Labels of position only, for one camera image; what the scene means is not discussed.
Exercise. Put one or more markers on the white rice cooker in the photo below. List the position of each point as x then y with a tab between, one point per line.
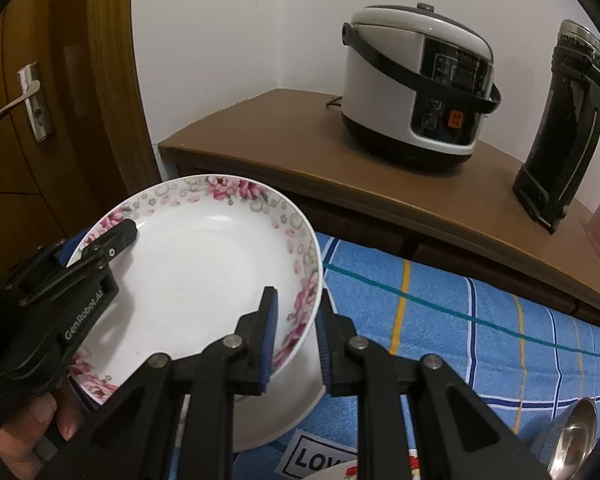
395	85

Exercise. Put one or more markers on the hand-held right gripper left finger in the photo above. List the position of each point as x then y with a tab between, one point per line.
269	342

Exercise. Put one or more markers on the steel bowl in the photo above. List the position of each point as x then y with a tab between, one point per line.
575	440

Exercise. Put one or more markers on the black thermos flask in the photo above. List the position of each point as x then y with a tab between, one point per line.
560	135

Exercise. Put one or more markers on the white ceramic bowl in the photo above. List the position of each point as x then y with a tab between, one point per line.
285	410

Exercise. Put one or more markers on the brown wooden door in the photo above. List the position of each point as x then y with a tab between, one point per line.
75	110

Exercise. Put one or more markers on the blue plaid cloth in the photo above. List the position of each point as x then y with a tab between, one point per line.
455	320

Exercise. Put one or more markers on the floral rimmed white plate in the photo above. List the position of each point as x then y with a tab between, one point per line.
195	270
345	473

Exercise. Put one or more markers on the person's left hand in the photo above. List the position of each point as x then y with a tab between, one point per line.
30	430

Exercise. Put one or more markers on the brown wooden cabinet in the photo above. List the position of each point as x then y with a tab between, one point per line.
290	130

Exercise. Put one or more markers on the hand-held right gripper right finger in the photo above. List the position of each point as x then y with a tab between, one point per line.
325	352

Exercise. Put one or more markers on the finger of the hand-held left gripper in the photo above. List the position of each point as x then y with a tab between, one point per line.
70	251
115	240

